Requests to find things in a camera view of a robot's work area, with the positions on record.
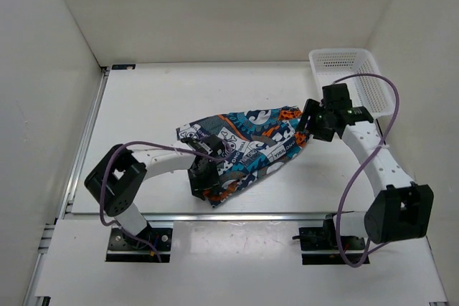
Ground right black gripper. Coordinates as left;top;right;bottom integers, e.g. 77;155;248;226
295;99;336;143

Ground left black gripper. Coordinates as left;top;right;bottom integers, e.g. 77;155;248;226
187;160;222;199

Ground colourful patterned shorts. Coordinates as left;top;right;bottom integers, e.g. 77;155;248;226
176;106;308;208

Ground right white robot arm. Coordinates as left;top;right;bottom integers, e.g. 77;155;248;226
296;83;434;249

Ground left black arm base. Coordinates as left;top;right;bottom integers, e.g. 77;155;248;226
105;223;173;264

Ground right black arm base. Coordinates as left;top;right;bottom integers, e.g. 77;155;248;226
292;214;366;266

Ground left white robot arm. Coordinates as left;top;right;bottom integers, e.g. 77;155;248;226
84;135;232;249

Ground white perforated plastic basket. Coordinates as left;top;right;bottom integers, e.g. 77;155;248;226
308;48;395;119

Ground aluminium front rail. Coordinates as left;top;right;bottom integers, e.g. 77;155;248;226
62;211;351;224

